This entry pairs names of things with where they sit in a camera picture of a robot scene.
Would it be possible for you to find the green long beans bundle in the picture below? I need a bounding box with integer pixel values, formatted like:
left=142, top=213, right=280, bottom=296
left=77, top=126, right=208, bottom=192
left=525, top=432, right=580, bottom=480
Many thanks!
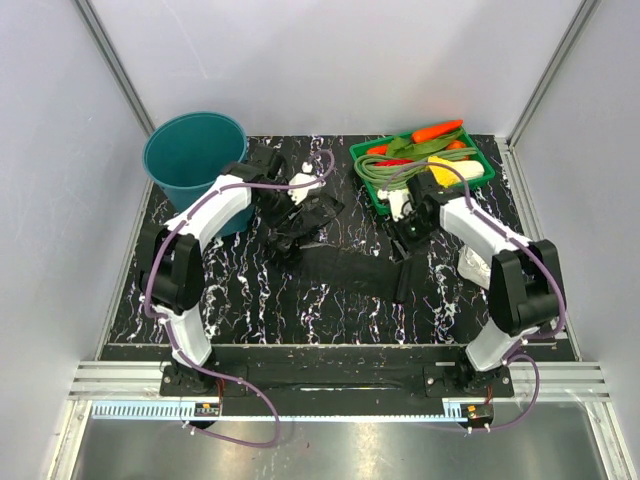
left=354, top=148, right=485, bottom=190

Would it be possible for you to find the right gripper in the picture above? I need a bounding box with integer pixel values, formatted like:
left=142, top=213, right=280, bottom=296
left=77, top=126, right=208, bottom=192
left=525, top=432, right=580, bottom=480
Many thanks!
left=382, top=210, right=437, bottom=265

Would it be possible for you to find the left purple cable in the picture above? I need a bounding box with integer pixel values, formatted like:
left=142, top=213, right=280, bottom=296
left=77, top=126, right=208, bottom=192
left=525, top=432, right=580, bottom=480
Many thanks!
left=139, top=148, right=336, bottom=448

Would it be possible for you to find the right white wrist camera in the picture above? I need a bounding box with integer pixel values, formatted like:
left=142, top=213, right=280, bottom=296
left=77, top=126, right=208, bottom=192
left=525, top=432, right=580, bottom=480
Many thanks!
left=377, top=188, right=414, bottom=222

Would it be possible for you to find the large orange carrot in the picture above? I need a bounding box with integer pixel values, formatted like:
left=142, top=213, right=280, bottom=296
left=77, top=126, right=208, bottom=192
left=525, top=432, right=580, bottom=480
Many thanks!
left=411, top=119, right=464, bottom=143

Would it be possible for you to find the purple cable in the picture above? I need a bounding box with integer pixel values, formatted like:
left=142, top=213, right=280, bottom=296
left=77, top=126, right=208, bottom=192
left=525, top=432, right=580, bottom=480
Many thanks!
left=139, top=148, right=336, bottom=448
left=382, top=160, right=569, bottom=434

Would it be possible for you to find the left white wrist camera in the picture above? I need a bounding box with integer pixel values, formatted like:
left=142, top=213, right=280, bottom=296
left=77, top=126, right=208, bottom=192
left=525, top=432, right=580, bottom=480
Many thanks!
left=287, top=172, right=324, bottom=205

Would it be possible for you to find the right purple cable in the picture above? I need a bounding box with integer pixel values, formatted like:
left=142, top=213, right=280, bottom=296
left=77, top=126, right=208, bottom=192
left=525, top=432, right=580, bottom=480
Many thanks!
left=382, top=160, right=569, bottom=434

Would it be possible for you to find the teal plastic trash bin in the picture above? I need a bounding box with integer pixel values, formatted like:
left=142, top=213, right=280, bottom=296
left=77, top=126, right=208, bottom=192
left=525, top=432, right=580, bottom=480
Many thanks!
left=142, top=111, right=248, bottom=213

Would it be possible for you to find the red chili pepper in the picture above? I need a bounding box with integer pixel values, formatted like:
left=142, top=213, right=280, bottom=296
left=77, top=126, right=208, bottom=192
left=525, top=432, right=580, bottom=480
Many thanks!
left=375, top=158, right=413, bottom=168

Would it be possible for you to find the yellow white cabbage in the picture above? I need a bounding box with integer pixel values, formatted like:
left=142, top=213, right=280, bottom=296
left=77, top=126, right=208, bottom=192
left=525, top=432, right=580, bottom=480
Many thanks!
left=428, top=156, right=484, bottom=188

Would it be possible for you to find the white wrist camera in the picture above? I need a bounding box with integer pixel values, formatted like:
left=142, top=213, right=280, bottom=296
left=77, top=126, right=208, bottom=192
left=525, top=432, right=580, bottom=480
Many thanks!
left=287, top=172, right=324, bottom=205
left=377, top=188, right=414, bottom=222

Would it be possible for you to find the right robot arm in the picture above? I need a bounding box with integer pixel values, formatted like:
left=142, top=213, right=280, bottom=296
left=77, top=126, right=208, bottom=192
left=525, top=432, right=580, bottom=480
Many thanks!
left=394, top=171, right=566, bottom=396

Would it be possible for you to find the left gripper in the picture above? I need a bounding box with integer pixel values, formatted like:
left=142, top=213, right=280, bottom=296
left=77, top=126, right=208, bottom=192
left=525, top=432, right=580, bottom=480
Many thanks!
left=254, top=182, right=306, bottom=236

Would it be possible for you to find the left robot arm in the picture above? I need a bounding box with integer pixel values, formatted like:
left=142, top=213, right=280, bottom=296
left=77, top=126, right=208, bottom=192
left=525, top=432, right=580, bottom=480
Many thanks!
left=138, top=146, right=324, bottom=395

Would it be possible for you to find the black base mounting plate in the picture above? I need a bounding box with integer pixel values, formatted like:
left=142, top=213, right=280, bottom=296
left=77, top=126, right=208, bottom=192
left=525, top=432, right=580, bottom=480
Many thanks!
left=160, top=345, right=514, bottom=418

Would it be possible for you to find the black trash bag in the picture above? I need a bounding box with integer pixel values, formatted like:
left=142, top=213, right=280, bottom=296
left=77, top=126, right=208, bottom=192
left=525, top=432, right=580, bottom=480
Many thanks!
left=265, top=194, right=412, bottom=304

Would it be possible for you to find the small orange carrot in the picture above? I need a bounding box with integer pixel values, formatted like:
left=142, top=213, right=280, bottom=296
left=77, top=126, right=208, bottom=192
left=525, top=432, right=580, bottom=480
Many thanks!
left=367, top=145, right=388, bottom=155

